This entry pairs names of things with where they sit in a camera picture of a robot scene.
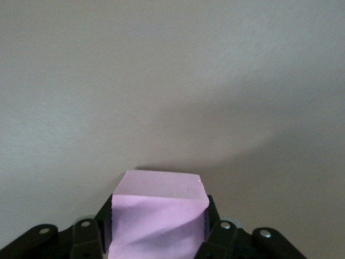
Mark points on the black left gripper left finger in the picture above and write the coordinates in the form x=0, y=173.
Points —
x=86, y=237

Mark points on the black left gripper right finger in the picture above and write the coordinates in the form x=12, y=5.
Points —
x=226, y=240

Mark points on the pink foam cube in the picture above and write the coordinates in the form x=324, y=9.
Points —
x=156, y=221

